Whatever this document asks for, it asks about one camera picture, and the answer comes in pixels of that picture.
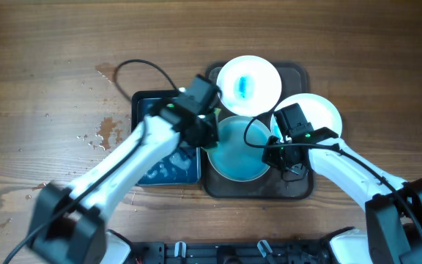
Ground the white plate blue soapy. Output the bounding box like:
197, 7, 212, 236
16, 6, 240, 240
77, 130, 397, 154
208, 116, 270, 182

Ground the white plate blue smear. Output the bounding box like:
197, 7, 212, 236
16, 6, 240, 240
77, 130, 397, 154
274, 93, 343, 144

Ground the green yellow sponge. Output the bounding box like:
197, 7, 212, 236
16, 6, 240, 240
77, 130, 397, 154
203, 108, 221, 153

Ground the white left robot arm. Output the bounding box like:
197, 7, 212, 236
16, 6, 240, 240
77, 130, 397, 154
23, 115, 184, 263

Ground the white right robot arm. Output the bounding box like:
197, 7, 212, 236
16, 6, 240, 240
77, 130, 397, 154
262, 128, 422, 263

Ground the black water basin tray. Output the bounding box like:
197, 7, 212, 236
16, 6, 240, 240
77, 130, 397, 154
131, 90, 201, 187

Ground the dark brown serving tray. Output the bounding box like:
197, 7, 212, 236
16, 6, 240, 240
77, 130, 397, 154
201, 61, 314, 201

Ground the white plate blue stain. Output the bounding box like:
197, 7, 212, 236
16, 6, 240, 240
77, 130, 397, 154
216, 55, 282, 117

